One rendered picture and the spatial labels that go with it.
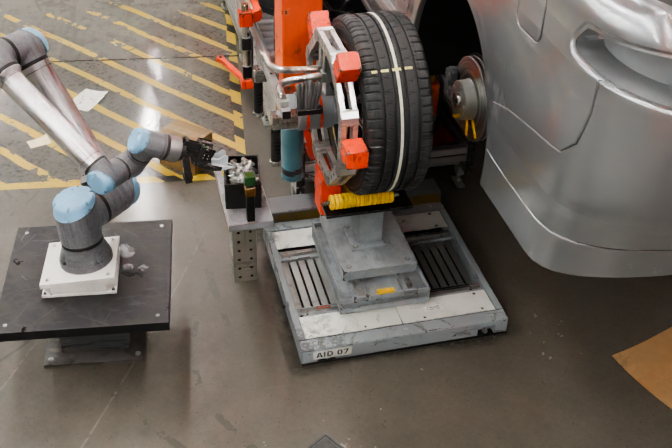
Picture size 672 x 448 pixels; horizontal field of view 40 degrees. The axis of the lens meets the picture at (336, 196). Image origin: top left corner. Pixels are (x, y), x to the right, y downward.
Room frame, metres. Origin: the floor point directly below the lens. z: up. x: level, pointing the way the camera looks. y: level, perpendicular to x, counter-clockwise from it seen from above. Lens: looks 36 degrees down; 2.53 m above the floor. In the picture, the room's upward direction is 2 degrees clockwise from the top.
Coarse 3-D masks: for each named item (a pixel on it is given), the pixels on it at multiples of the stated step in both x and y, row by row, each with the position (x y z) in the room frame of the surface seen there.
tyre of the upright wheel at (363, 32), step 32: (352, 32) 2.86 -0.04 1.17; (384, 32) 2.86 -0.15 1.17; (416, 32) 2.88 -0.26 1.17; (384, 64) 2.74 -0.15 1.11; (416, 64) 2.76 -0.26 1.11; (384, 96) 2.66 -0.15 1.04; (416, 96) 2.68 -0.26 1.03; (384, 128) 2.62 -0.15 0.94; (416, 128) 2.64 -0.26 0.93; (384, 160) 2.61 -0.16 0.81; (416, 160) 2.65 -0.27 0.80; (352, 192) 2.76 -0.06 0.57
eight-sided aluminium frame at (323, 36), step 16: (320, 32) 2.95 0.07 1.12; (336, 48) 2.88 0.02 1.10; (320, 80) 3.12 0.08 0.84; (336, 96) 2.70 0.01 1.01; (352, 96) 2.69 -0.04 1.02; (352, 112) 2.65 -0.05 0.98; (352, 128) 2.64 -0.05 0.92; (320, 144) 2.99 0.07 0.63; (320, 160) 2.89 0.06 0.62; (336, 176) 2.66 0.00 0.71
